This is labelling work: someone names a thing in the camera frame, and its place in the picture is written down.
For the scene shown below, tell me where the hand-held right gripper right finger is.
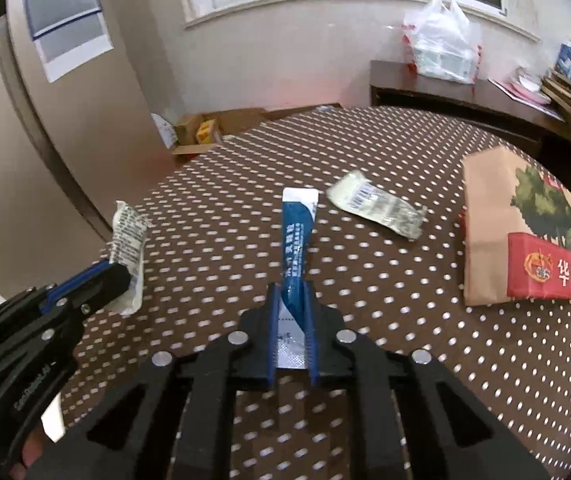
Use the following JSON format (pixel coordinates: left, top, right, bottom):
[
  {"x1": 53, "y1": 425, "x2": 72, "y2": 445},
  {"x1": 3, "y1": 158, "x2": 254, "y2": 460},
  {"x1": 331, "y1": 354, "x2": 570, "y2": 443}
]
[{"x1": 304, "y1": 280, "x2": 551, "y2": 480}]

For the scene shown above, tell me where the brown polka dot tablecloth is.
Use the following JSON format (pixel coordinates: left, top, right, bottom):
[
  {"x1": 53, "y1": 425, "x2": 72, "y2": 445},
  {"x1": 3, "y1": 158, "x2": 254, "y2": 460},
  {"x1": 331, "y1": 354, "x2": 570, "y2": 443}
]
[{"x1": 60, "y1": 105, "x2": 571, "y2": 480}]

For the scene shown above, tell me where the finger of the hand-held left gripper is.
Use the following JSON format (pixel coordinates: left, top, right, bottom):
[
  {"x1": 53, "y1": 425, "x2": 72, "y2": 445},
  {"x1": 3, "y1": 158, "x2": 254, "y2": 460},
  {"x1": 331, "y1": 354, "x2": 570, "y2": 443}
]
[
  {"x1": 58, "y1": 264, "x2": 132, "y2": 314},
  {"x1": 38, "y1": 260, "x2": 117, "y2": 309}
]

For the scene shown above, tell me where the grey wall sheet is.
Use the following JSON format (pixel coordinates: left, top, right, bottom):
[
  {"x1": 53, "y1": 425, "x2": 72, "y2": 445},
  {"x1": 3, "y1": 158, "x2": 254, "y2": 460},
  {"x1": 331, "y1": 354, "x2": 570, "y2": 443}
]
[
  {"x1": 23, "y1": 0, "x2": 102, "y2": 38},
  {"x1": 33, "y1": 12, "x2": 114, "y2": 83}
]

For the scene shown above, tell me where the dark wooden cabinet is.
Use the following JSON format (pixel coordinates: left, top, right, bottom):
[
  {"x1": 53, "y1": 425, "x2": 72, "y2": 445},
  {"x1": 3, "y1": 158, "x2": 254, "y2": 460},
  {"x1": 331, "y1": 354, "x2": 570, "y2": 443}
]
[{"x1": 369, "y1": 60, "x2": 566, "y2": 156}]

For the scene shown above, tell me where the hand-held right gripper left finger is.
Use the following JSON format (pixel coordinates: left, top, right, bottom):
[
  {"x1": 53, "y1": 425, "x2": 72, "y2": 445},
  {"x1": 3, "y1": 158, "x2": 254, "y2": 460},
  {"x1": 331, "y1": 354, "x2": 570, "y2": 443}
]
[{"x1": 36, "y1": 282, "x2": 282, "y2": 480}]

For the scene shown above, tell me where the beige refrigerator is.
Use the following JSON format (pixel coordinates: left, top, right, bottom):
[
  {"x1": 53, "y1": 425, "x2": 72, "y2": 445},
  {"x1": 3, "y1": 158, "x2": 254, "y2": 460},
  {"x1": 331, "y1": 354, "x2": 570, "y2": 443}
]
[{"x1": 0, "y1": 10, "x2": 111, "y2": 301}]

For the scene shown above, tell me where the clear white plastic bag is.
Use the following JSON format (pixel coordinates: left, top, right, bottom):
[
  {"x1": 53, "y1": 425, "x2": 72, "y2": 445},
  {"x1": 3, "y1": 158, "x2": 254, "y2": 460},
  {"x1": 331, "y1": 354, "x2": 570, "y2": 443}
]
[{"x1": 402, "y1": 0, "x2": 482, "y2": 86}]

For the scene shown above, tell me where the silver crumpled wrapper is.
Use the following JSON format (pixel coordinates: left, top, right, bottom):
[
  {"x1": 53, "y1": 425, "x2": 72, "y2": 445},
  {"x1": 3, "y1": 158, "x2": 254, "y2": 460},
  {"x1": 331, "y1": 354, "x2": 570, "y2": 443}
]
[{"x1": 325, "y1": 170, "x2": 429, "y2": 241}]

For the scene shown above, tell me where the white printed wrapper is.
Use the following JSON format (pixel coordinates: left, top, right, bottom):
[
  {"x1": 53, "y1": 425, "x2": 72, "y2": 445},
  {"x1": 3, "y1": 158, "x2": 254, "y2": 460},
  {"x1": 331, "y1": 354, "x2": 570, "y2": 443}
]
[{"x1": 110, "y1": 201, "x2": 149, "y2": 317}]

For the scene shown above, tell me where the pink paper sheet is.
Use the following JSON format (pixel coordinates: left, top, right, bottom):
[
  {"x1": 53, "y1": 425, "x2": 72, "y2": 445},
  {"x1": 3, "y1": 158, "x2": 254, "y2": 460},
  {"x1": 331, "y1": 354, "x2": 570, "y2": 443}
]
[{"x1": 488, "y1": 75, "x2": 553, "y2": 106}]

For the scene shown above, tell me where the brown paper bag red label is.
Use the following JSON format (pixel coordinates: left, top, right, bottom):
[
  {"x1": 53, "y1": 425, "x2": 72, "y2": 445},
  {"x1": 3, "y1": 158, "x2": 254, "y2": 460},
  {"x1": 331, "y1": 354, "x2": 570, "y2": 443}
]
[{"x1": 462, "y1": 145, "x2": 571, "y2": 308}]

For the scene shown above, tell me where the cardboard box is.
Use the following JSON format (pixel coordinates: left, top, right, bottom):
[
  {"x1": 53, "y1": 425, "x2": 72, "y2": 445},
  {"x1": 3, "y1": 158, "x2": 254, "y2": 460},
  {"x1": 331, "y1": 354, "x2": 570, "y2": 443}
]
[{"x1": 152, "y1": 107, "x2": 269, "y2": 161}]

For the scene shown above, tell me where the person's left hand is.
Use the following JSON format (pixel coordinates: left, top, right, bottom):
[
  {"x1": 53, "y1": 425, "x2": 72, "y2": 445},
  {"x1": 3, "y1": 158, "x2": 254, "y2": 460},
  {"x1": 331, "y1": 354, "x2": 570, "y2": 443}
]
[{"x1": 8, "y1": 427, "x2": 49, "y2": 480}]

